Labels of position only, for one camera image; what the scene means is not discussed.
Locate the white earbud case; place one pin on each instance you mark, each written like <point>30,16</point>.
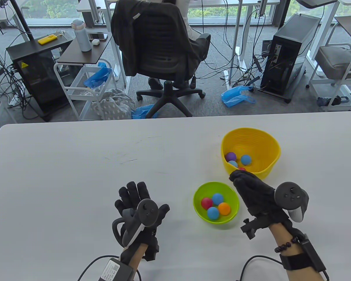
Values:
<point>95,42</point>

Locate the yellow phone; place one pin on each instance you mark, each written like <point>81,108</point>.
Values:
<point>48,39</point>

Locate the black wrist sensor box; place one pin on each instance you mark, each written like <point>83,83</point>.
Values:
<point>114,270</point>
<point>313,251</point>

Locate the light blue ping pong ball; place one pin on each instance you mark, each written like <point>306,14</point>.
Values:
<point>232,164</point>

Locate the grey water bottle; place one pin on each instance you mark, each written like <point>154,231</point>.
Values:
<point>82,38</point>

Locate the black stand pole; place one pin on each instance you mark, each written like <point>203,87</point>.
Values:
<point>22,22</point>

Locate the purple ping pong ball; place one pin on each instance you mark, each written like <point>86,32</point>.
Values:
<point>230,156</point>

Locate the blue plastic bag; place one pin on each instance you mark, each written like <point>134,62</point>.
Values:
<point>140,112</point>
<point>234,98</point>
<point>98,76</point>

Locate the white power strip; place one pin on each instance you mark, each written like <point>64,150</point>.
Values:
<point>14,101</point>

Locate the orange ping pong ball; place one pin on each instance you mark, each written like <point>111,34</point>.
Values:
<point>224,208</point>

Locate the person's left forearm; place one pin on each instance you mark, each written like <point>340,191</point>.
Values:
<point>139,253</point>

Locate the black rolling cabinet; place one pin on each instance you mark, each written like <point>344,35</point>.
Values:
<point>41,85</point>

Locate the grey hand controller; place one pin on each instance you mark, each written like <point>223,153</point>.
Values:
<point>147,209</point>
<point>289,194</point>

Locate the person's left hand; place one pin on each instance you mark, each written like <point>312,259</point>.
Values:
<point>134,191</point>

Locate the black mesh office chair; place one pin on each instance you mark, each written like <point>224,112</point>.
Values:
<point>169,96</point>

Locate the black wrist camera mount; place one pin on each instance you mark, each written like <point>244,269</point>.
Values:
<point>152,248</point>
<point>250,228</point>

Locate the black smartphone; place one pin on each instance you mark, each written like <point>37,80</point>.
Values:
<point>98,36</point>

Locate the person's right hand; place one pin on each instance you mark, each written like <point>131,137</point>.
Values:
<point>254,193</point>

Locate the yellow plastic bowl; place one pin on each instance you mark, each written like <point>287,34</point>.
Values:
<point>251,137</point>

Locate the green plastic bowl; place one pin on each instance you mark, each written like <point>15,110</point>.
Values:
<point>201,190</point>

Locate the white chair with grey cushion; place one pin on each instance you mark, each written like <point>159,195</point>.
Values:
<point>336,61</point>

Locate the grey patterned fabric bag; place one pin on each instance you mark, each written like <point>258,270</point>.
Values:
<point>112,106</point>

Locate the person's right forearm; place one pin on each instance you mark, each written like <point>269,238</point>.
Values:
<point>283,237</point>

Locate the black computer tower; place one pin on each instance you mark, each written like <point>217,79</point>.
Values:
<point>289,58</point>

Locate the dark jacket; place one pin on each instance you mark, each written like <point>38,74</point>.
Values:
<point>124,44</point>

